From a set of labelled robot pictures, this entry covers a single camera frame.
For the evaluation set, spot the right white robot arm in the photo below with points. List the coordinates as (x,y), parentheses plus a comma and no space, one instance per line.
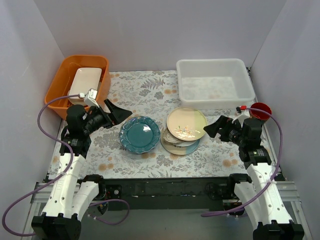
(257,189)

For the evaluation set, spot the cream and blue plate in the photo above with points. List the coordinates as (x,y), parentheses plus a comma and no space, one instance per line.
(180,150)

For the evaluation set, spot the red and black mug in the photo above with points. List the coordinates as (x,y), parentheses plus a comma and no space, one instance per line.
(260,111)

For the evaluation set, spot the teal scalloped plate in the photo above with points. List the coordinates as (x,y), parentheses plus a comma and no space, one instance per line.
(139,134)

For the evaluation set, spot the white rectangular dish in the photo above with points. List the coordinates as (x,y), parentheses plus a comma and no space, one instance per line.
(85,78)

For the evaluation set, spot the white fluted plate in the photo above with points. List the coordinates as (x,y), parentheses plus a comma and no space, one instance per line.
(182,144)

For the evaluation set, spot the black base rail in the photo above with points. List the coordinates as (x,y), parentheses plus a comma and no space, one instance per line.
(204,193)

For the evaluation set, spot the floral patterned table mat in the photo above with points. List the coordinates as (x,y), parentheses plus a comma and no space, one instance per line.
(154,94)

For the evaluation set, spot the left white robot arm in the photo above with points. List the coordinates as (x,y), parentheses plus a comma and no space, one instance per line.
(61,217)

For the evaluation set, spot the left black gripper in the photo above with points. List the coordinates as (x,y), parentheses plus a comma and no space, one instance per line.
(109,117)

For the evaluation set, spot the clear white plastic bin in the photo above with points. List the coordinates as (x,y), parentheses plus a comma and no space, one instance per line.
(211,84)

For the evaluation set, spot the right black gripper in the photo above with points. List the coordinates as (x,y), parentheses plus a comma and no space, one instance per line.
(224,130)

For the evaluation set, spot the aluminium frame rail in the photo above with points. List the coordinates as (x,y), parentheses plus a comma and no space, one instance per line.
(287,191)

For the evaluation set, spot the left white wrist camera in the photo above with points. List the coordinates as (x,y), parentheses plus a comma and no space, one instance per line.
(89,98)

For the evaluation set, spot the cream and green plate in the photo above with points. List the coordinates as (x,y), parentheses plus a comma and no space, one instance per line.
(186,124)

